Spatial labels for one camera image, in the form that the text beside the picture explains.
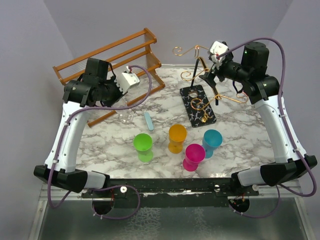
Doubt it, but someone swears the gold wire glass rack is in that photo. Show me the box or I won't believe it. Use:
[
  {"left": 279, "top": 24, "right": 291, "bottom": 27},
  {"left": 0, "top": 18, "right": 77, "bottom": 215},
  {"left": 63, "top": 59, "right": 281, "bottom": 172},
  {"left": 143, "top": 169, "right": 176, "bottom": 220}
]
[{"left": 172, "top": 45, "right": 249, "bottom": 128}]

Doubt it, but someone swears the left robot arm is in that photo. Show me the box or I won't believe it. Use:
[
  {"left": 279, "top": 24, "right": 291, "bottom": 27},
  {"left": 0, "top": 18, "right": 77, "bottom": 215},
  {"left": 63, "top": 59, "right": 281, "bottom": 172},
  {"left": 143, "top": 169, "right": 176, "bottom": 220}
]
[{"left": 33, "top": 58, "right": 123, "bottom": 198}]

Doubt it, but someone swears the light blue nail file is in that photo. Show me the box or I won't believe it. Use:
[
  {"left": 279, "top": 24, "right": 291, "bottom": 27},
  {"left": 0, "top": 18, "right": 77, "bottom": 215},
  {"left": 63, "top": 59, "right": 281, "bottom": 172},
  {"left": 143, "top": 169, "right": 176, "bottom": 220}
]
[{"left": 144, "top": 112, "right": 154, "bottom": 132}]

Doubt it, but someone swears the wooden shelf rack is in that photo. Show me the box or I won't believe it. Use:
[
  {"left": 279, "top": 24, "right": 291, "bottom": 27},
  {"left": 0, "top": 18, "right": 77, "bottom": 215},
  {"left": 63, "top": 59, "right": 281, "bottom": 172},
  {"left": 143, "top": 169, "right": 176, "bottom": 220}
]
[{"left": 52, "top": 27, "right": 166, "bottom": 128}]

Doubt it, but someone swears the pink plastic goblet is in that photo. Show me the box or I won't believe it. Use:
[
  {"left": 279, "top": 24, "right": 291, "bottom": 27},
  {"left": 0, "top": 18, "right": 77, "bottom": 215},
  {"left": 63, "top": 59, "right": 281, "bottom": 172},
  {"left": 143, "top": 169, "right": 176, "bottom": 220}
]
[{"left": 182, "top": 143, "right": 206, "bottom": 172}]

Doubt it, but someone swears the green plastic goblet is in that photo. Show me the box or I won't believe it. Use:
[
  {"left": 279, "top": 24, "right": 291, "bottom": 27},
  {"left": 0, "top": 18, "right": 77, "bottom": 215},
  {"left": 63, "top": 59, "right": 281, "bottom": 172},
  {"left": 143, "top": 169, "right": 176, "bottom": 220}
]
[{"left": 133, "top": 133, "right": 153, "bottom": 163}]

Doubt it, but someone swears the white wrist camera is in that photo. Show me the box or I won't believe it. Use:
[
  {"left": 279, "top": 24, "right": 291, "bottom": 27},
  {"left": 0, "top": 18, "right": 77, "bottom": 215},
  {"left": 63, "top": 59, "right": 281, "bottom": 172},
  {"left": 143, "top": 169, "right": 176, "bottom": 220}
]
[
  {"left": 114, "top": 66, "right": 140, "bottom": 95},
  {"left": 208, "top": 41, "right": 229, "bottom": 70}
]

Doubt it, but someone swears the blue plastic goblet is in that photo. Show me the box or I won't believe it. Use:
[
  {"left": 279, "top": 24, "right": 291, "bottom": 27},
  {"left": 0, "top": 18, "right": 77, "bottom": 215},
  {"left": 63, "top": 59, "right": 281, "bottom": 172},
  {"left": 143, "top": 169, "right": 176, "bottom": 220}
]
[{"left": 202, "top": 129, "right": 223, "bottom": 159}]

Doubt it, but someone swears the orange plastic goblet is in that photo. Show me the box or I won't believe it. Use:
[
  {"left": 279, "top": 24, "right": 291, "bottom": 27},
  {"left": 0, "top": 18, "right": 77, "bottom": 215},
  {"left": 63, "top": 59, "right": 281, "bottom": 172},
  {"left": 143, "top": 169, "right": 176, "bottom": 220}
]
[{"left": 168, "top": 124, "right": 187, "bottom": 154}]

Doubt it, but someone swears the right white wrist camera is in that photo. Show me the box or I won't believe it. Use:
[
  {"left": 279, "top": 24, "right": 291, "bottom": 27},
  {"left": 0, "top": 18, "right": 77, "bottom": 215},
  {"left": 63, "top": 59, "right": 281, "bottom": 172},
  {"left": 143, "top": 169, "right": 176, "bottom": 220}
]
[{"left": 208, "top": 41, "right": 229, "bottom": 70}]

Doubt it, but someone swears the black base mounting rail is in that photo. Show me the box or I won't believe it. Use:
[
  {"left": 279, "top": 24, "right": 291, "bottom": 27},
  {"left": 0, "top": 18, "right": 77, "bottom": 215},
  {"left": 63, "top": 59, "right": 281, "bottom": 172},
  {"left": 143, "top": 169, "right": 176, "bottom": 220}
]
[{"left": 81, "top": 177, "right": 259, "bottom": 208}]

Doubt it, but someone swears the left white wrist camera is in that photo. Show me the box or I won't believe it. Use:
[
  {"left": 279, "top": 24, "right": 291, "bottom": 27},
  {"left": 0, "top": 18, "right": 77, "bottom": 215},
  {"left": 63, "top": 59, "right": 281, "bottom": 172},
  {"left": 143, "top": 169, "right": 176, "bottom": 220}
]
[{"left": 114, "top": 66, "right": 140, "bottom": 95}]

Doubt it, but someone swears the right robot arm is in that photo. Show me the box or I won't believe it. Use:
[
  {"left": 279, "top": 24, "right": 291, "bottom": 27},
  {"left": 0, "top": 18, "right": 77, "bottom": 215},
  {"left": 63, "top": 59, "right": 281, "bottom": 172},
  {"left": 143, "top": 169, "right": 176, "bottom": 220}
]
[{"left": 201, "top": 41, "right": 318, "bottom": 196}]

